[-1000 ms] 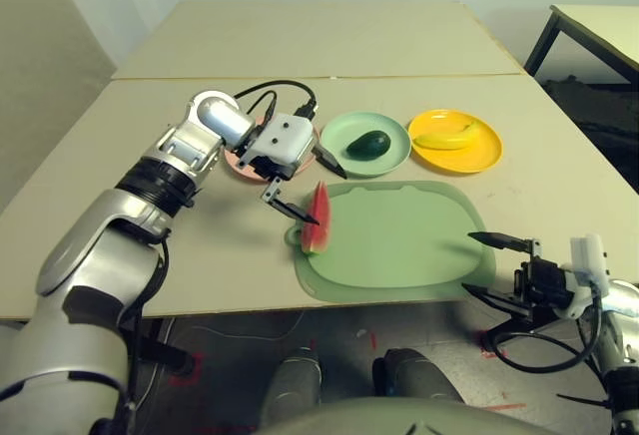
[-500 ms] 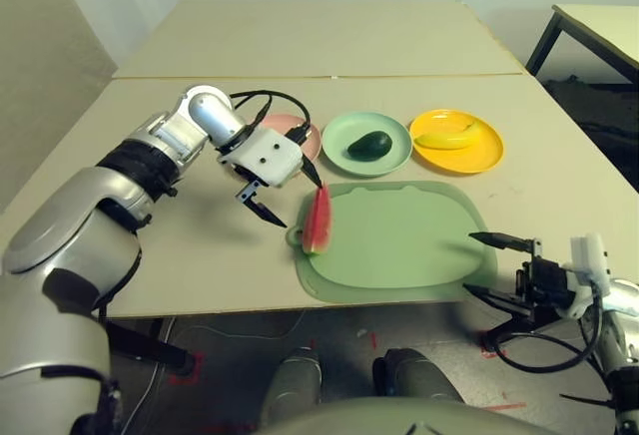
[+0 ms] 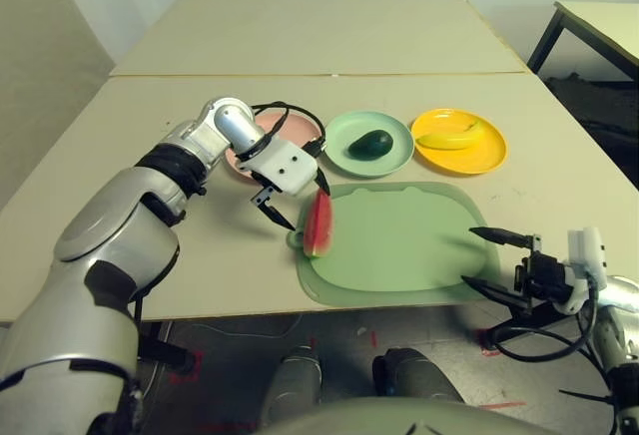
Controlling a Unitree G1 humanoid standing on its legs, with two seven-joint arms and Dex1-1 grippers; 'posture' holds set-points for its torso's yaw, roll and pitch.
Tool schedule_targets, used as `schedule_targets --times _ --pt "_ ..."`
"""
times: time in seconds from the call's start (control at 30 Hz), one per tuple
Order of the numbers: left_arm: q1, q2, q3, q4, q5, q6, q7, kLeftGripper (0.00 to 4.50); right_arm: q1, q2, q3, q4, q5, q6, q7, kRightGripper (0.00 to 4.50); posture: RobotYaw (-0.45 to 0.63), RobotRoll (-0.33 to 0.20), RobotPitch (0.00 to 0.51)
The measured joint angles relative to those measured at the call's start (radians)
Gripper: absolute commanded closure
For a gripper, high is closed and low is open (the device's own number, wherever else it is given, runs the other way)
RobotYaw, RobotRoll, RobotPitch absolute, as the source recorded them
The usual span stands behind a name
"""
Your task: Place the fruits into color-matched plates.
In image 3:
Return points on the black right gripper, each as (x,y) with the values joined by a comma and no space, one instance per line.
(541,278)

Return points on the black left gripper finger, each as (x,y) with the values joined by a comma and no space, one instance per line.
(273,213)
(323,183)

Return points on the red toy watermelon slice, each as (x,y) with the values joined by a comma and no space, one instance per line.
(319,230)

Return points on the dark green toy avocado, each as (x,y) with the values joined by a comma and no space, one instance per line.
(369,145)

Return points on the yellow toy banana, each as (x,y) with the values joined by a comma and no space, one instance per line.
(449,141)

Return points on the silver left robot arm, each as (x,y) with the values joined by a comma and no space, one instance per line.
(100,235)

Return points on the pink round plate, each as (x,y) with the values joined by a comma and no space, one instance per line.
(299,130)

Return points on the mint green round plate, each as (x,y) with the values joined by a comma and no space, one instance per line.
(349,128)

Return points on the black table foot bar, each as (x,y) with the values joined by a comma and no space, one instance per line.
(509,331)
(170,352)

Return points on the green silicone mat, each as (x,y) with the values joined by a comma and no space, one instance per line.
(399,245)

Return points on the yellow round plate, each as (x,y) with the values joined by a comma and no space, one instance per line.
(464,163)

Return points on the grey robot right foot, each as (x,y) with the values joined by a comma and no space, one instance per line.
(419,375)

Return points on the grey robot torso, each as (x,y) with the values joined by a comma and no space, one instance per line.
(399,420)

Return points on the black fabric heap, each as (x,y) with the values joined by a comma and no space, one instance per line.
(599,101)

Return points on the beige side table black legs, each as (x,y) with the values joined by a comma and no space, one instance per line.
(599,16)

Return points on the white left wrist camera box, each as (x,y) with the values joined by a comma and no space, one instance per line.
(287,168)

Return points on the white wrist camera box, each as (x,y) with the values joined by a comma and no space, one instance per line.
(287,168)
(586,250)

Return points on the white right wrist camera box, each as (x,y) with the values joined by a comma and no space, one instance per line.
(586,250)

